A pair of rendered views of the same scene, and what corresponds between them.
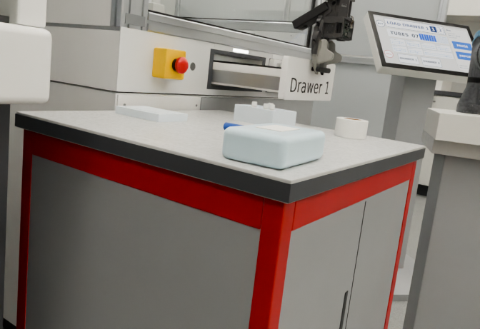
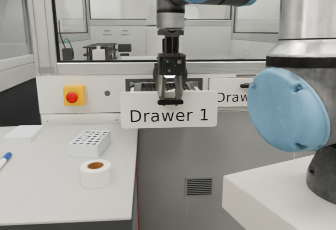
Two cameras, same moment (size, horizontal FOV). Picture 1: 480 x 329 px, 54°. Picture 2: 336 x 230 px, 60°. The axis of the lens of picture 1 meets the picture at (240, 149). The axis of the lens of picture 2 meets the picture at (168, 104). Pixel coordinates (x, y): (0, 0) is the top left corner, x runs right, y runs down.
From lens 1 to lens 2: 1.18 m
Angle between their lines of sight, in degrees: 51
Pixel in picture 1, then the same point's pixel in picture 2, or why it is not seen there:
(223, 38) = (140, 69)
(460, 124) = (239, 199)
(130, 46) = (45, 86)
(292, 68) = (129, 103)
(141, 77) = (58, 104)
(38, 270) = not seen: outside the picture
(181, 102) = (100, 118)
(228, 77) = not seen: hidden behind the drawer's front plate
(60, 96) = not seen: hidden behind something
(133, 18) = (43, 69)
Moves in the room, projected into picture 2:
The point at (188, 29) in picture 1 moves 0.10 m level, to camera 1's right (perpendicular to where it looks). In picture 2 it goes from (98, 68) to (111, 71)
